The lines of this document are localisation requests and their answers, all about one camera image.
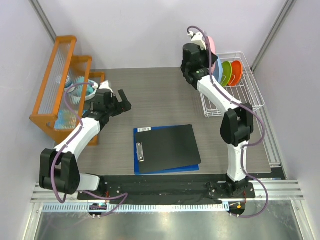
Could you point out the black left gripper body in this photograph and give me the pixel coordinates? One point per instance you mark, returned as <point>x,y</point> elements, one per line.
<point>115,108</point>

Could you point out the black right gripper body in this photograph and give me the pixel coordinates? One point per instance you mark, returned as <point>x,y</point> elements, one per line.
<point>203,58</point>

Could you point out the pink plate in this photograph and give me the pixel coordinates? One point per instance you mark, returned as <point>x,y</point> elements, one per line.
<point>213,52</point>

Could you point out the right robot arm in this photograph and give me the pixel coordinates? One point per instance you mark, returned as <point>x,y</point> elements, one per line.
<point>237,124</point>

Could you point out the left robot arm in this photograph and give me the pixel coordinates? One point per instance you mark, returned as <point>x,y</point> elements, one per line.
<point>59,169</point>

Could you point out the orange wooden shelf rack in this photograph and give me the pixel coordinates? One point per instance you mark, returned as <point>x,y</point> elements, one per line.
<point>50,100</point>

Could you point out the blue plate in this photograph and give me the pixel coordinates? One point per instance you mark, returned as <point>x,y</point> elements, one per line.
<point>218,71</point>

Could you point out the teal scrub brush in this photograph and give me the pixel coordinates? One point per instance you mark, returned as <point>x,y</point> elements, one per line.
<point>75,93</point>

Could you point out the green plate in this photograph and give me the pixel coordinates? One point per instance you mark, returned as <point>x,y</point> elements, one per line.
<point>226,73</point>

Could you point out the white and teal bowl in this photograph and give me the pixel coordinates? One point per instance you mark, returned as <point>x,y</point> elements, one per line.
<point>90,90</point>

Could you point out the small white blue jar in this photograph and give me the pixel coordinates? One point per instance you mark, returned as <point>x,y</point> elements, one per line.
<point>69,86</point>

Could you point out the orange plate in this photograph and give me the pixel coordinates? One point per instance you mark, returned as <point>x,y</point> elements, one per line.
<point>236,75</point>

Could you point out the black clipboard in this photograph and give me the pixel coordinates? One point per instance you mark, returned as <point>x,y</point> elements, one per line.
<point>167,147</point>

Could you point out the blue folder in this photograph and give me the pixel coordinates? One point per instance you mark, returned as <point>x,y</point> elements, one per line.
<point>165,171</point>

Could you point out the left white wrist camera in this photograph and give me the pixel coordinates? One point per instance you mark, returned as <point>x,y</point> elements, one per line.
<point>105,85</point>

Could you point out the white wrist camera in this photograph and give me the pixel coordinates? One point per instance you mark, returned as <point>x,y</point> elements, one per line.
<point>105,85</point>
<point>198,39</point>

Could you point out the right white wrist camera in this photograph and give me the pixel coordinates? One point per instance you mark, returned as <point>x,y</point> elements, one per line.
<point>198,39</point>

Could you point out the white wire dish rack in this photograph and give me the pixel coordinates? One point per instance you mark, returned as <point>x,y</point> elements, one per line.
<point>246,90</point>

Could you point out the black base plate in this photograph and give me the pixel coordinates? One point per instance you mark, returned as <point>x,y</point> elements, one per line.
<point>166,190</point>

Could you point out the aluminium frame rail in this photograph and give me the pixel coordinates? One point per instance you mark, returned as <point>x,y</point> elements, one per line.
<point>268,191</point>

